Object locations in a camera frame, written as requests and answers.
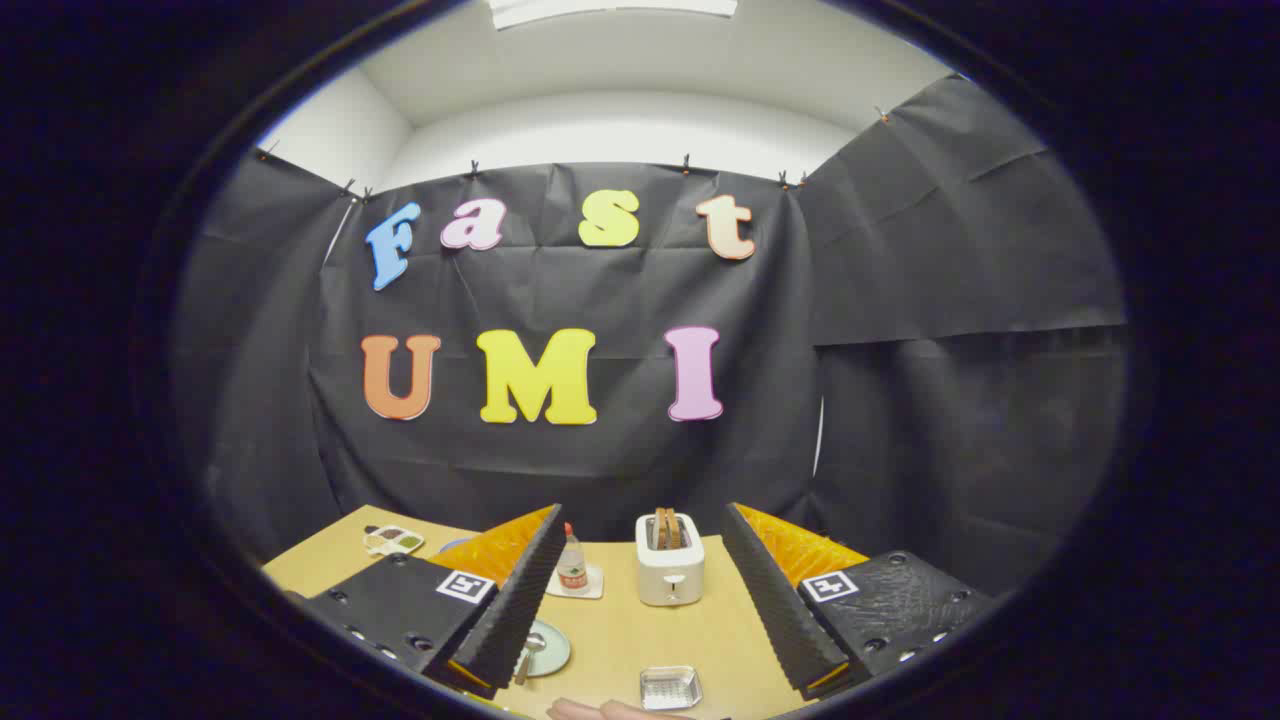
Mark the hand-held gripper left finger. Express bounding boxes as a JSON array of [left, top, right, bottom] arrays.
[[300, 503, 568, 701]]

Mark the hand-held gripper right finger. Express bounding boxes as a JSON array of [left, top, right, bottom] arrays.
[[722, 502, 996, 701]]

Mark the metal spoon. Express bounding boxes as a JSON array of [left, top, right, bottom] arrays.
[[513, 633, 548, 687]]

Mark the light blue round plate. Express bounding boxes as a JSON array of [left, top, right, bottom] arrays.
[[520, 620, 572, 678]]

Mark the clear red-capped water bottle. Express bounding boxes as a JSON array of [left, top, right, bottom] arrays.
[[558, 522, 591, 593]]

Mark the white square coaster tray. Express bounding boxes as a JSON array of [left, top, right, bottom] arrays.
[[545, 565, 605, 600]]

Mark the white toaster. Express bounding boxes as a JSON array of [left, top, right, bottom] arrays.
[[635, 510, 706, 607]]

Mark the square perforated metal tray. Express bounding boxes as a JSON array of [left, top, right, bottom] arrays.
[[640, 666, 703, 711]]

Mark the black backdrop cloth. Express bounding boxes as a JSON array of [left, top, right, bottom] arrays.
[[170, 75, 1131, 601]]

